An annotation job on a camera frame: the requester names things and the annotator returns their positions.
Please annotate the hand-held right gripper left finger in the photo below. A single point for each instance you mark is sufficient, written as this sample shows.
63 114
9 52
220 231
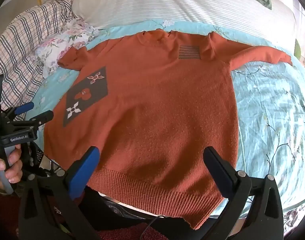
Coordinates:
85 172

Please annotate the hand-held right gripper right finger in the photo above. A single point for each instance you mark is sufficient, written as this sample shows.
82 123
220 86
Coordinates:
217 171

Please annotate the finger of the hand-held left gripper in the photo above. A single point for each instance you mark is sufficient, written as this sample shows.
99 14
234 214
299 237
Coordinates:
44 117
24 107

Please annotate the orange knit sweater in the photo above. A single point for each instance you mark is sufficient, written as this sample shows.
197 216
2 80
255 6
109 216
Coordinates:
155 105

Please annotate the person's left hand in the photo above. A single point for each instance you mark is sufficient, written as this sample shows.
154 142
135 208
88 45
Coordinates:
14 165

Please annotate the person's dark clothing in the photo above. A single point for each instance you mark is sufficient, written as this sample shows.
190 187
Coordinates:
112 212

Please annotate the plaid checked cloth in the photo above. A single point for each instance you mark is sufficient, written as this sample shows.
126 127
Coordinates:
22 42

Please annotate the white floral cloth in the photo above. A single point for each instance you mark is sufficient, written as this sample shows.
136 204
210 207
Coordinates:
58 45

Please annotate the teal floral bed sheet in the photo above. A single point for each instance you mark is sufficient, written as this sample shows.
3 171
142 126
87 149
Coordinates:
267 105

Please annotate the white striped pillow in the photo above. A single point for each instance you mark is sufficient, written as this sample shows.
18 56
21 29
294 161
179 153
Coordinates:
167 2

